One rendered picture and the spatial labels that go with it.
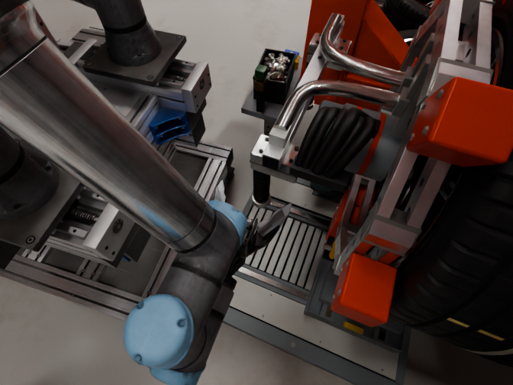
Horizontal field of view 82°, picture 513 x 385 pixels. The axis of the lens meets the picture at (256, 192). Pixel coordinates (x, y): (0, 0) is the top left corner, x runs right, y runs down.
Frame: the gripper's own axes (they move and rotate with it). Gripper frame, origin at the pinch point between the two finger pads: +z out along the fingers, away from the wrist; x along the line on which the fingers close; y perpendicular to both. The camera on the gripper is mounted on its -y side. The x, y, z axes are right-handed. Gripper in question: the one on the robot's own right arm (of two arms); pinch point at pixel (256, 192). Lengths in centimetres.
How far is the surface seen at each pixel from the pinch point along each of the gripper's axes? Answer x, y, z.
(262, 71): 19, -17, 57
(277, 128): -2.5, 17.5, 2.7
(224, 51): 82, -83, 150
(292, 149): -5.3, 12.1, 3.9
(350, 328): -39, -65, -6
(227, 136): 47, -83, 75
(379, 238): -21.9, 12.8, -7.9
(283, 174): -5.1, 9.1, 0.2
